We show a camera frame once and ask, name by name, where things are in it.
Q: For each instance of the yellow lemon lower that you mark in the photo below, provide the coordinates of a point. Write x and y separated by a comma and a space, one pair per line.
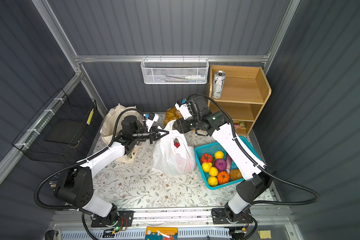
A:
212, 181

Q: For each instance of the white wire wall basket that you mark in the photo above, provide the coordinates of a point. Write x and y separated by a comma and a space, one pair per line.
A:
173, 72

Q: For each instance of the yellow lemon middle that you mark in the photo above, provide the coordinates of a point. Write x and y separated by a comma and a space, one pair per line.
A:
213, 172

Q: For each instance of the yellow lemon upper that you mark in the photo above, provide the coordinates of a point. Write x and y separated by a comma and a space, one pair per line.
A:
206, 167

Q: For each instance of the colourful book at front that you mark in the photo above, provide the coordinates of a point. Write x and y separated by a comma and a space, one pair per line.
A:
161, 233

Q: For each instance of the pink snack packet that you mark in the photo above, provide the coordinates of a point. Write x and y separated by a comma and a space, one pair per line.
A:
239, 125

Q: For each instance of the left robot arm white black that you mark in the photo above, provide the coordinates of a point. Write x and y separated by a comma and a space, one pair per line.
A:
75, 183

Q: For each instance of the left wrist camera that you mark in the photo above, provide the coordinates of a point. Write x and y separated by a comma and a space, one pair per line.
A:
150, 119

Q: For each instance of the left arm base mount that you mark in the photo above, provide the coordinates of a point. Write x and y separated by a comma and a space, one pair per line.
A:
115, 219

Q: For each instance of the silver can left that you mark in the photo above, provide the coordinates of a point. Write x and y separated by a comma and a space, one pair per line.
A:
218, 84

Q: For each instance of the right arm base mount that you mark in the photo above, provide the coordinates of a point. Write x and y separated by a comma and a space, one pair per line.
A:
226, 216

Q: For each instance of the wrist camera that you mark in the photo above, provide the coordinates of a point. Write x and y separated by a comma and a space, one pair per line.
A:
186, 108
150, 119

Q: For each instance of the purple onion toy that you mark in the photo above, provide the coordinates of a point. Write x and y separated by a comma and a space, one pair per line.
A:
220, 165

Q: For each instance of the floral table mat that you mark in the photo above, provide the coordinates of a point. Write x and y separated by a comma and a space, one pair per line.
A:
137, 185

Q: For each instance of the white plastic grocery bag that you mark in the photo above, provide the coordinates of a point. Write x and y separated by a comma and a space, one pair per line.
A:
170, 160

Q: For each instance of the yellow lemon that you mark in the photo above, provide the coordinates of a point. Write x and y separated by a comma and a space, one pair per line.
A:
206, 167
212, 181
213, 172
219, 155

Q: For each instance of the purple eggplant toy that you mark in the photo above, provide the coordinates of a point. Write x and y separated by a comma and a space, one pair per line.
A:
228, 163

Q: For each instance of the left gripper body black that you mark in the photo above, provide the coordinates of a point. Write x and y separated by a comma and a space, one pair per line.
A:
141, 135

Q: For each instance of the toothpaste tube in basket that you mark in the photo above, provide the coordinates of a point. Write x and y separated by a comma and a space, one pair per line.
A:
196, 78

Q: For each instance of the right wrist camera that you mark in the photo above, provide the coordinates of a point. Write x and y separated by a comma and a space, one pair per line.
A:
186, 108

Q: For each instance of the black wire wall basket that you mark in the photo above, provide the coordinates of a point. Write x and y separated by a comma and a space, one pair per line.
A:
63, 133

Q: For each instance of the orange pumpkin toy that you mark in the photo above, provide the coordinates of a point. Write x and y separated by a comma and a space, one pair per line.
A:
223, 178

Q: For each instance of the pink dragon fruit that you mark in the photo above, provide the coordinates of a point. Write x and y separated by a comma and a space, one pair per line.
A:
176, 143

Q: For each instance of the wooden shelf unit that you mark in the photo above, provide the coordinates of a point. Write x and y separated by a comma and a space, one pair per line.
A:
245, 93

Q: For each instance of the red tomato toy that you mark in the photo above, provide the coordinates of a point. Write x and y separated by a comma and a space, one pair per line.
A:
206, 158

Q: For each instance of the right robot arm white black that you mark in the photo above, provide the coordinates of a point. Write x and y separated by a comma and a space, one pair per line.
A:
256, 177

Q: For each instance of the bread rolls cluster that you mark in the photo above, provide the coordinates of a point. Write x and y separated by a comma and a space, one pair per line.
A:
172, 114

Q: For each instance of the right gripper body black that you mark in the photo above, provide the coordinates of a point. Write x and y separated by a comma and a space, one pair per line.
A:
190, 123

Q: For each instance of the yellow lemon top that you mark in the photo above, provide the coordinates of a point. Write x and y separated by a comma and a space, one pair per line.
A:
219, 155

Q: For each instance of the yellow sticky note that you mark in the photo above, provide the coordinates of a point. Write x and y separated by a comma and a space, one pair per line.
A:
265, 234

